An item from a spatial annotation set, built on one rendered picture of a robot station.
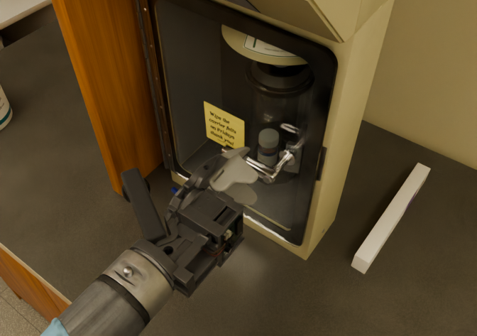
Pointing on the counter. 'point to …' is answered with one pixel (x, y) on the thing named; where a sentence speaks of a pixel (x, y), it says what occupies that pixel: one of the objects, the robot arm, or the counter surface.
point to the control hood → (306, 2)
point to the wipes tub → (4, 110)
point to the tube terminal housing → (342, 101)
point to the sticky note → (223, 126)
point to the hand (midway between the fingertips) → (238, 157)
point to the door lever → (270, 175)
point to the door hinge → (147, 57)
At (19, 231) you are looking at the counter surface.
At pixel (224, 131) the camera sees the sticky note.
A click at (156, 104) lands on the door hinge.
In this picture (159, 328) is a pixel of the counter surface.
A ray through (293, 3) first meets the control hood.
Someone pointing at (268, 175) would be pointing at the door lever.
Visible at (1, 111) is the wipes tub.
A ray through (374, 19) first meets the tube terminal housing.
